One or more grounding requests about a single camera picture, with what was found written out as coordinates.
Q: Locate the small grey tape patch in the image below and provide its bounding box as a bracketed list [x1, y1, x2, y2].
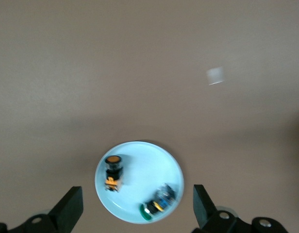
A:
[205, 67, 225, 85]

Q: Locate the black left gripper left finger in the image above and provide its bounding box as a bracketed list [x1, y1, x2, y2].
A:
[0, 186, 84, 233]

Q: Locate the orange push-button switch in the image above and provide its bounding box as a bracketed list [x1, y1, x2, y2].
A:
[104, 155, 124, 193]

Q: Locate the green push-button switch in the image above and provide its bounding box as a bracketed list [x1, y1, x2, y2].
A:
[139, 183, 177, 221]

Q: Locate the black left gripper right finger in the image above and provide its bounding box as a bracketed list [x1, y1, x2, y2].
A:
[192, 184, 290, 233]

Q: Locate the light blue round plate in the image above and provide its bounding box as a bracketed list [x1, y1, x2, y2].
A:
[94, 141, 185, 223]

